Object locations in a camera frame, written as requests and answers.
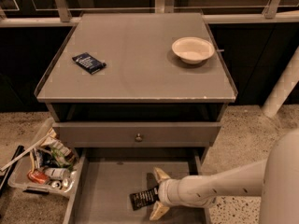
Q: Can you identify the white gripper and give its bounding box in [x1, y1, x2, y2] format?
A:
[149, 167, 186, 221]

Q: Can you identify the black rxbar chocolate wrapper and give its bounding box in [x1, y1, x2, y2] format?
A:
[129, 186, 159, 211]

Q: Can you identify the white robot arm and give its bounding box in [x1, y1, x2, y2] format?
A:
[149, 129, 299, 224]

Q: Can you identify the open grey middle drawer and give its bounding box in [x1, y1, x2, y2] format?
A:
[63, 147, 210, 224]

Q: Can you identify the round metal drawer knob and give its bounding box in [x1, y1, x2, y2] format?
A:
[135, 133, 143, 142]

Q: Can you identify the grey top drawer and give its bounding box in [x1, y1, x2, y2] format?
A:
[53, 121, 221, 147]

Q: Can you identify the grey drawer cabinet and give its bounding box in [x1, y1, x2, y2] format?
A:
[34, 12, 238, 156]

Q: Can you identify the green white snack bag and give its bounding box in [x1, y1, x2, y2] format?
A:
[43, 137, 75, 168]

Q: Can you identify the white can in bin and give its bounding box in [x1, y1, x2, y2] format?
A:
[44, 168, 70, 180]

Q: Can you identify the clear plastic bin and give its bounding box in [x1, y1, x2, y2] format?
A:
[8, 118, 78, 197]

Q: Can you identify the orange snack packet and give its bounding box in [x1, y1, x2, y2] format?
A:
[27, 170, 50, 185]

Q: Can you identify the white paper bowl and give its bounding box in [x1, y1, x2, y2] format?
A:
[172, 37, 215, 64]

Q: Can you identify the blue snack bar wrapper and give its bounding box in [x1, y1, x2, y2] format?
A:
[72, 52, 107, 75]

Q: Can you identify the white diagonal post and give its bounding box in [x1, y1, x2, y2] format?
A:
[262, 47, 299, 118]

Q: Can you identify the metal window railing frame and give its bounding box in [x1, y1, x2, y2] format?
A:
[0, 0, 299, 27]

